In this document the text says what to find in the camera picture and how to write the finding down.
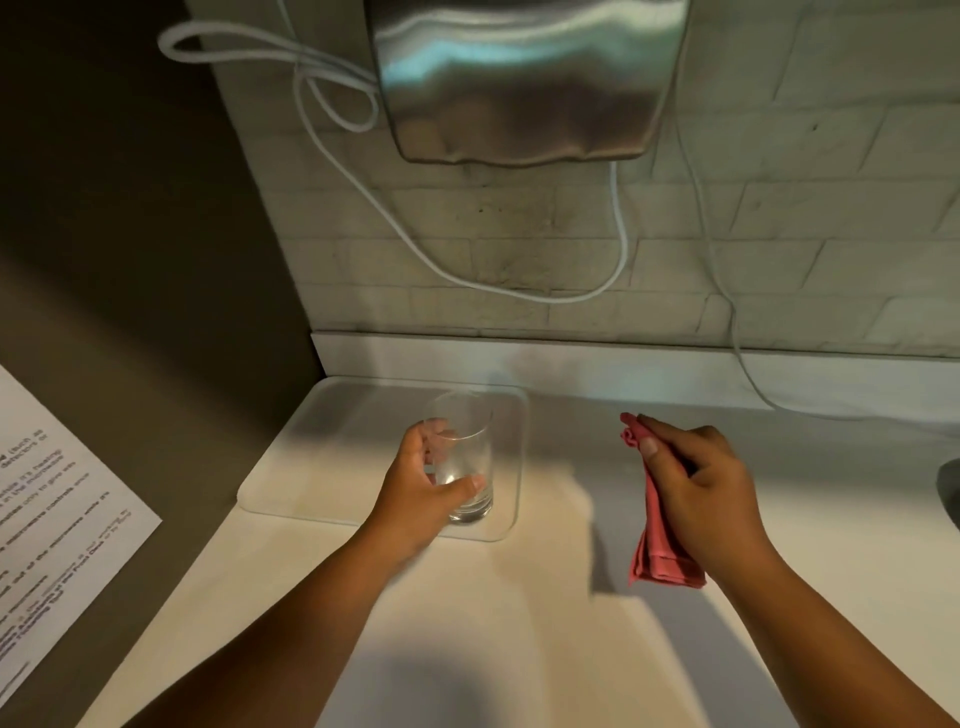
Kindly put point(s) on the person's left forearm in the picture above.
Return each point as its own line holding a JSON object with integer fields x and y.
{"x": 270, "y": 645}

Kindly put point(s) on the person's right hand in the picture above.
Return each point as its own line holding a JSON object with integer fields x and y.
{"x": 705, "y": 502}

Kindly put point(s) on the stainless steel hand dryer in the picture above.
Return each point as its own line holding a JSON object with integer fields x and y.
{"x": 517, "y": 75}

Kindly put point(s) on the clear drinking glass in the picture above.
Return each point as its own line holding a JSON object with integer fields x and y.
{"x": 469, "y": 457}

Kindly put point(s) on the dark sink basin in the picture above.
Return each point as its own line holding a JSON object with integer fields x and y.
{"x": 951, "y": 491}

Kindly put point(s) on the white printed paper notice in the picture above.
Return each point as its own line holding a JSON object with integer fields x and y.
{"x": 52, "y": 525}

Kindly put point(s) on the person's right forearm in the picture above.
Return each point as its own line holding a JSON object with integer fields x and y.
{"x": 832, "y": 645}

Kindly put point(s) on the person's left thumb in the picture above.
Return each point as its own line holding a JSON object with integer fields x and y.
{"x": 459, "y": 493}

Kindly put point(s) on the person's right thumb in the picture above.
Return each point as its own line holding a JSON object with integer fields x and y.
{"x": 661, "y": 459}

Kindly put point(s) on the clear plastic tray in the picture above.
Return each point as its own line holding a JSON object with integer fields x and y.
{"x": 330, "y": 450}

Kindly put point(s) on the pink cloth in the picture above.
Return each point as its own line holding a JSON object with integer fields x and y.
{"x": 654, "y": 551}

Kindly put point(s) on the person's left hand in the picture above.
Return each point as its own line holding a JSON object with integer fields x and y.
{"x": 401, "y": 502}

